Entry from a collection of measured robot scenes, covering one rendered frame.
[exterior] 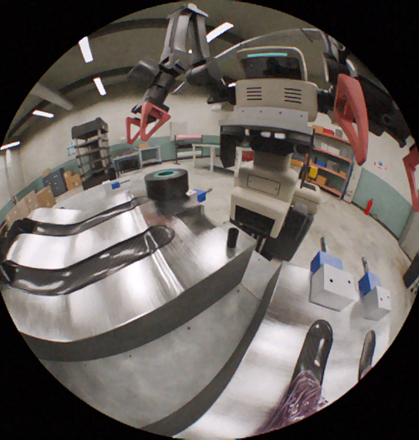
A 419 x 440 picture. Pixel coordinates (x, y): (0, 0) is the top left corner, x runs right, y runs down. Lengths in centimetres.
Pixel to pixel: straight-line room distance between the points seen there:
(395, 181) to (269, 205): 539
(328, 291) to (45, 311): 27
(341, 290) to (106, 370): 28
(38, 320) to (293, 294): 26
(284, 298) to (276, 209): 34
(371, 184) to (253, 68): 513
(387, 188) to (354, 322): 539
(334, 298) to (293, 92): 47
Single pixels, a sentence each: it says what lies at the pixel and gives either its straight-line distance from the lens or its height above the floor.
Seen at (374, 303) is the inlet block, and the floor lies 87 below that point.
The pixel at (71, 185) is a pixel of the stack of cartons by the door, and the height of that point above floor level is 18.
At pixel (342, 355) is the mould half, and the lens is 19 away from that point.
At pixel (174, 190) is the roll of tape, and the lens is 21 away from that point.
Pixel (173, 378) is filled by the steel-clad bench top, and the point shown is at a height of 80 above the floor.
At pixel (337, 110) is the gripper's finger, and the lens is 18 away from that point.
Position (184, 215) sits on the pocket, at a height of 88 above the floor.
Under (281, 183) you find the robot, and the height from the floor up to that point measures 87.
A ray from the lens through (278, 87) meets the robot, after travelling 49.
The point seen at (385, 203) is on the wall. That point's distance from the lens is 558.
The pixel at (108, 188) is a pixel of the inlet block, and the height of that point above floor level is 83.
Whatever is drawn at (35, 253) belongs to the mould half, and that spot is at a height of 91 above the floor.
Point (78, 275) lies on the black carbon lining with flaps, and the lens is 18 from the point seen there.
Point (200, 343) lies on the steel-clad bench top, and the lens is 18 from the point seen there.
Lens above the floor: 98
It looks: 35 degrees down
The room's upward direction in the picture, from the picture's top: 1 degrees clockwise
